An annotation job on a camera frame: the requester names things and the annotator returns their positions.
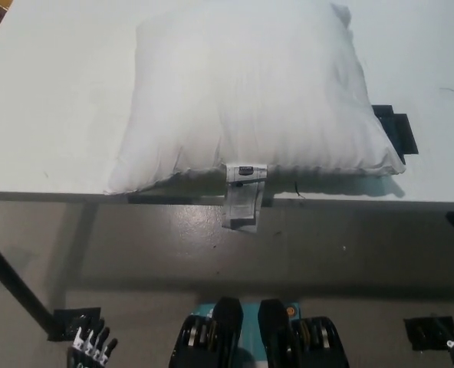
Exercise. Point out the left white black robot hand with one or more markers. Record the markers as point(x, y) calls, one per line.
point(91, 350)

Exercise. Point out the white pillow with label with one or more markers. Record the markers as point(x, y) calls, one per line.
point(246, 99)

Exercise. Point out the black diagonal table leg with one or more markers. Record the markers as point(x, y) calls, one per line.
point(12, 272)

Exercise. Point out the black tape patch on table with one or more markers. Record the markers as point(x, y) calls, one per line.
point(401, 134)

